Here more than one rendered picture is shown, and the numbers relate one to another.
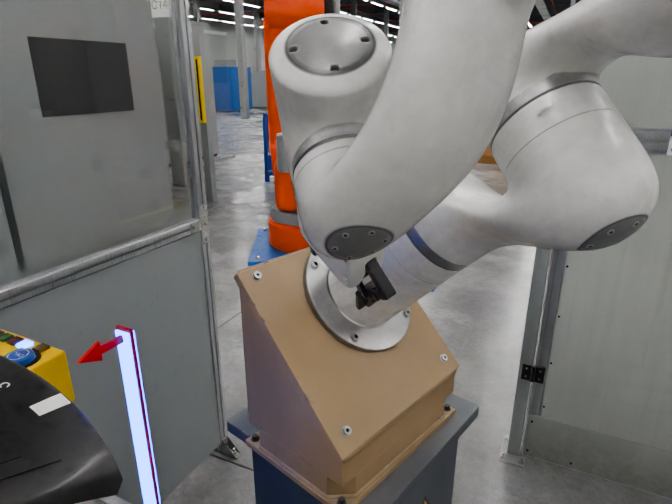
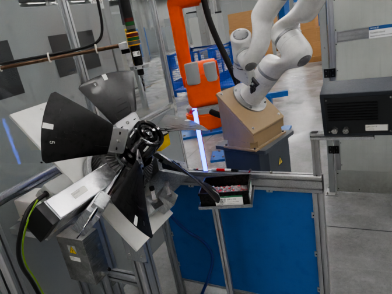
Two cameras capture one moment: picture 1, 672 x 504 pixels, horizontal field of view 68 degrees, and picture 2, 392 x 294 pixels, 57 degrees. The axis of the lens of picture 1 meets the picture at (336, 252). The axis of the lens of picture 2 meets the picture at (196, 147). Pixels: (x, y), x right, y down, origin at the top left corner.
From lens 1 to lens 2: 1.14 m
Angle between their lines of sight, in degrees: 4
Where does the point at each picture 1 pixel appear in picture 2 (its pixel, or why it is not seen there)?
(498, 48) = (266, 32)
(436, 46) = (258, 34)
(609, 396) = (369, 152)
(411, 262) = (262, 80)
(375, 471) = (262, 142)
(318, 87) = (240, 42)
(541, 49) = (282, 24)
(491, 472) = not seen: hidden behind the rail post
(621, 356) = not seen: hidden behind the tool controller
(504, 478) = (328, 200)
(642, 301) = not seen: hidden behind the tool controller
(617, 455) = (378, 179)
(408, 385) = (268, 119)
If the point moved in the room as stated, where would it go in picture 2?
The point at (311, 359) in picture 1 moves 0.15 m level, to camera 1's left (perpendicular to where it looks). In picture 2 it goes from (240, 112) to (210, 118)
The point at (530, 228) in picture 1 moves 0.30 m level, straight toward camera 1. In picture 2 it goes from (286, 63) to (272, 77)
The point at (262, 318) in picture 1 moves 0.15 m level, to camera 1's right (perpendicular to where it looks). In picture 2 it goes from (225, 104) to (256, 98)
